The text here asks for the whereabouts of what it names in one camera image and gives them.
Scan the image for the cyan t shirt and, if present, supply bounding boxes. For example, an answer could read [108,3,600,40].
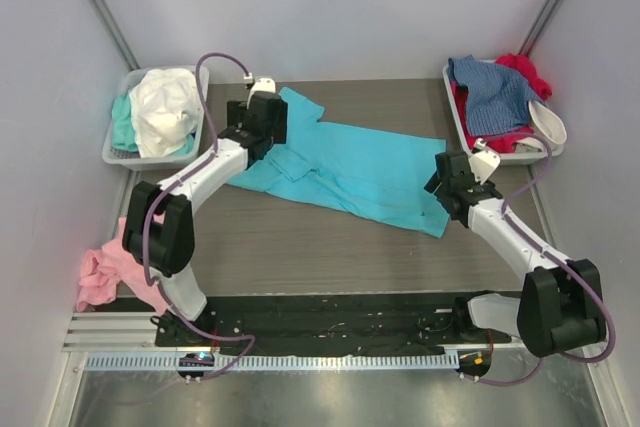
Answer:
[229,87,449,238]

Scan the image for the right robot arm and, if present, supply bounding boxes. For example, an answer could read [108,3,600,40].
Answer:
[425,151,616,361]

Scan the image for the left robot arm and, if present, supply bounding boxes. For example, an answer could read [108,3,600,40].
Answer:
[122,91,288,323]

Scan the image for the right grey plastic basket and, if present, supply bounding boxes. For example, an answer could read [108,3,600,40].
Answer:
[443,61,564,165]

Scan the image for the blue patterned t shirt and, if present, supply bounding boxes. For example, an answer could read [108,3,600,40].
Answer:
[448,56,545,137]

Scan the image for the cream white t shirt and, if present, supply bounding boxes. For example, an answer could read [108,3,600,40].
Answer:
[514,101,567,154]

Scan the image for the red t shirt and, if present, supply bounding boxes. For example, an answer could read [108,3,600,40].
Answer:
[446,54,552,154]

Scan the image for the teal green t shirt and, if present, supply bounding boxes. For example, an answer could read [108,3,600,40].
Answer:
[111,95,195,158]

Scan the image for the pink t shirt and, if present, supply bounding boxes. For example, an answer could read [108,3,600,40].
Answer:
[76,217,168,315]

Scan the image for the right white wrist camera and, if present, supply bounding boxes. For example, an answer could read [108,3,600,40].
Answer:
[468,138,501,184]

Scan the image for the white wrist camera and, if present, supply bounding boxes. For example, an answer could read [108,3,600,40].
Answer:
[468,138,501,184]
[244,73,276,102]

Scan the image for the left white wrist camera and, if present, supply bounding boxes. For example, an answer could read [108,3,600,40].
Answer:
[244,73,276,102]

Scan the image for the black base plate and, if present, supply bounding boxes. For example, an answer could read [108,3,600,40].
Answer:
[151,292,511,357]

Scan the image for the slotted cable duct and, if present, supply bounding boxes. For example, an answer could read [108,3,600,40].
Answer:
[85,351,459,372]

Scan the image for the right aluminium frame post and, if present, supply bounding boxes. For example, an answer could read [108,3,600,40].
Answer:
[517,0,596,58]

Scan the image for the aluminium frame post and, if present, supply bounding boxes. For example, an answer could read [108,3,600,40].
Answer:
[88,0,139,71]
[517,0,596,58]

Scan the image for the left aluminium frame post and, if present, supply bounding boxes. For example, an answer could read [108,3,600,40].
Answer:
[88,0,139,71]

